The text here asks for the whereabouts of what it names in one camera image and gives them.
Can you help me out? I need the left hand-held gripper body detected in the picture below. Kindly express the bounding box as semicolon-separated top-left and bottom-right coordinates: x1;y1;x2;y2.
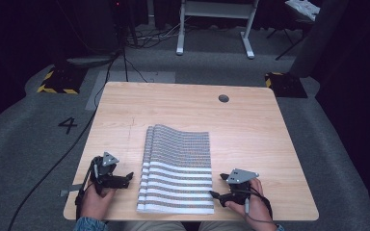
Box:
91;151;131;195

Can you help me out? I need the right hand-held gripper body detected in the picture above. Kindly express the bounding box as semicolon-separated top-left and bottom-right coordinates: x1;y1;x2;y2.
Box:
219;167;260;208

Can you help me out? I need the grey white striped towel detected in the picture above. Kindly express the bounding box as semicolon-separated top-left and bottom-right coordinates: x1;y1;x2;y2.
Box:
136;123;216;216

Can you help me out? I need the person's right hand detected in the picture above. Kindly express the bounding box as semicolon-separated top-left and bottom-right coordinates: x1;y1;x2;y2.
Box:
233;177;274;227

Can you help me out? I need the person's left hand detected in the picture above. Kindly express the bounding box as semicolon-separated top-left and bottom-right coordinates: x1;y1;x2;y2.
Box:
80;183;117;222

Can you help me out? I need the person's khaki trouser leg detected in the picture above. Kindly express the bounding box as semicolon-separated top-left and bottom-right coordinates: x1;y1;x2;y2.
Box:
198;220;250;231
121;220;187;231

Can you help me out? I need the black yellow striped stand base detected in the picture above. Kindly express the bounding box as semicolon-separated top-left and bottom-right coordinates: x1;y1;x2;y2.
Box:
37;64;89;95
264;71;309;99

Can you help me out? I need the black equipment stand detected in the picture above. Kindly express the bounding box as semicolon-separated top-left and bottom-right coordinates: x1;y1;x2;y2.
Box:
107;0;140;52

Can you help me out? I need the black folding chair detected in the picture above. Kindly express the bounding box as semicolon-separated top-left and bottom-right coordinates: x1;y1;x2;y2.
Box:
265;9;316;62

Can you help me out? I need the dark curtain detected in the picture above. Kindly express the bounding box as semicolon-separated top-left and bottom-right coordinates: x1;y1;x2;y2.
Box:
288;0;370;97

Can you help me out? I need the white cloth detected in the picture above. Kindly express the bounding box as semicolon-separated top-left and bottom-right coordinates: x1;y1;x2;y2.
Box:
284;0;322;22

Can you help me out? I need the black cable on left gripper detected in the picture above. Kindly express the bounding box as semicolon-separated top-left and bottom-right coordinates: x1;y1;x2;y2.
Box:
74;157;98;220

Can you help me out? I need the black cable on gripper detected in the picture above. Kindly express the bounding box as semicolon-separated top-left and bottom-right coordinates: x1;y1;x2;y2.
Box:
243;187;275;224
74;157;98;220

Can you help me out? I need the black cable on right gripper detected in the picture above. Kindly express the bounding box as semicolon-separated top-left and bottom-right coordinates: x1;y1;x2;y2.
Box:
243;187;275;224

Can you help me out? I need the grey strap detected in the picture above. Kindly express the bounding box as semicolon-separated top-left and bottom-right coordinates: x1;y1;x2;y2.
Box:
59;183;84;197

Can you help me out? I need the long black floor cable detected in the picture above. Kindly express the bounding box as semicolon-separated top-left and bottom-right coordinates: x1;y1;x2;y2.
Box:
7;47;124;231

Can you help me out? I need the bundle of floor cables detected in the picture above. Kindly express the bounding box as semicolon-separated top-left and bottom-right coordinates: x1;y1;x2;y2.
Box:
124;18;187;50

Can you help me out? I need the white desk frame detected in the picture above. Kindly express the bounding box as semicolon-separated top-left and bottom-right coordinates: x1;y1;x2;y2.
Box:
175;0;260;61

